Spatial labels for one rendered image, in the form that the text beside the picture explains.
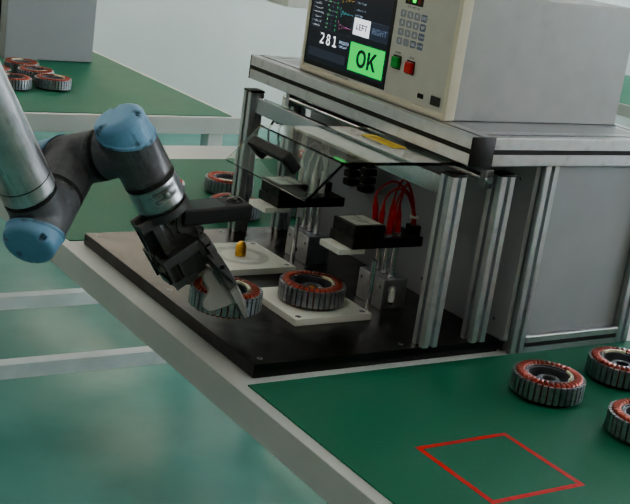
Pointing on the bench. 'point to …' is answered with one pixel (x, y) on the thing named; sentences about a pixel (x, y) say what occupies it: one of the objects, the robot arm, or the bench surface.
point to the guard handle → (274, 153)
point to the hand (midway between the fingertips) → (227, 298)
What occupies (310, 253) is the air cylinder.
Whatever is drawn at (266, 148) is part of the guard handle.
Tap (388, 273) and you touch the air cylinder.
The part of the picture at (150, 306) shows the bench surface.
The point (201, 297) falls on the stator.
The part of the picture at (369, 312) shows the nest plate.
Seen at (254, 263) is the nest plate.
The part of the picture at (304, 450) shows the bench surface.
